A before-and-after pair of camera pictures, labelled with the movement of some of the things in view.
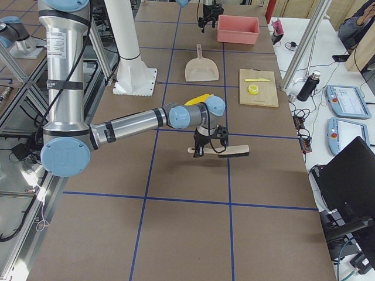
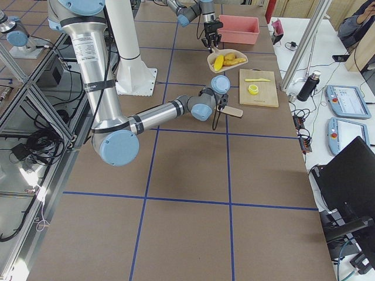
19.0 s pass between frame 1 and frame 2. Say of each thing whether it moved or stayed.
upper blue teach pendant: stayed
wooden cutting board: stayed
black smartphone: stayed
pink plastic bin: stayed
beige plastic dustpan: moved
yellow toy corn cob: moved
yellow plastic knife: stayed
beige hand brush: moved
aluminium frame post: stayed
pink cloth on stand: stayed
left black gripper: moved
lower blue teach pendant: stayed
